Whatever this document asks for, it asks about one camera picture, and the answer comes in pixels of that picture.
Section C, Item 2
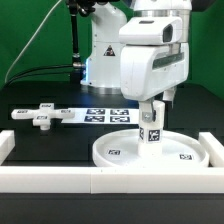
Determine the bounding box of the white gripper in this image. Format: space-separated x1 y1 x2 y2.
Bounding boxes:
119 16 189 122

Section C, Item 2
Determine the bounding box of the white round table top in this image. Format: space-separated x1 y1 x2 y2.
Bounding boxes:
92 129 209 168

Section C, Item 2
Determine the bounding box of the white cross-shaped table base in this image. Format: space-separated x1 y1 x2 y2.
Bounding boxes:
11 103 75 131

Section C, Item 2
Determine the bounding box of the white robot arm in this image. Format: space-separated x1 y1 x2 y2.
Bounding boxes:
81 0 192 122

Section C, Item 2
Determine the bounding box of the white sheet with markers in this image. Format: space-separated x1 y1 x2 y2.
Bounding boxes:
62 108 139 124

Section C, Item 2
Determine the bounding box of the white right fence block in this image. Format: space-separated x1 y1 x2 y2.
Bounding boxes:
198 132 224 168

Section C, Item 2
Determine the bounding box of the white fence block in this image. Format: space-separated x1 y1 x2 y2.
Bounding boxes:
0 130 15 166
198 132 224 168

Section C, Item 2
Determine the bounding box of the white left fence block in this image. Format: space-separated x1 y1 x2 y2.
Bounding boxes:
0 130 15 166

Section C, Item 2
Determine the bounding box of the white front fence bar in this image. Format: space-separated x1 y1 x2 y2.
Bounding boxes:
0 166 224 194

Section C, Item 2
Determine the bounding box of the black cable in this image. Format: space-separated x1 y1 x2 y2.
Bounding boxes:
3 64 76 88

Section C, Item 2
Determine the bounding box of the grey cable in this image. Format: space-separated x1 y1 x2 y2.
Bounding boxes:
3 0 64 84

